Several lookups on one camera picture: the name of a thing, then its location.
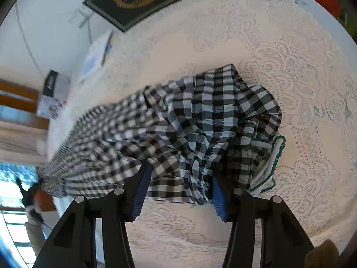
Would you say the black white checkered garment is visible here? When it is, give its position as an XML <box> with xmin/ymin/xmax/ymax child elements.
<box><xmin>39</xmin><ymin>64</ymin><xmax>282</xmax><ymax>205</ymax></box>

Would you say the cookware product box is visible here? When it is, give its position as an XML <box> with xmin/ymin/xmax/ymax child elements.
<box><xmin>36</xmin><ymin>70</ymin><xmax>71</xmax><ymax>119</ymax></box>

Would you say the white paper booklet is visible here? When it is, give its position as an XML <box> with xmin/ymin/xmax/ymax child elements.
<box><xmin>80</xmin><ymin>30</ymin><xmax>112</xmax><ymax>82</ymax></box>

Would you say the white lace tablecloth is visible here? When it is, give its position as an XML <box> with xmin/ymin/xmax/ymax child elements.
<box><xmin>44</xmin><ymin>0</ymin><xmax>356</xmax><ymax>267</ymax></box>

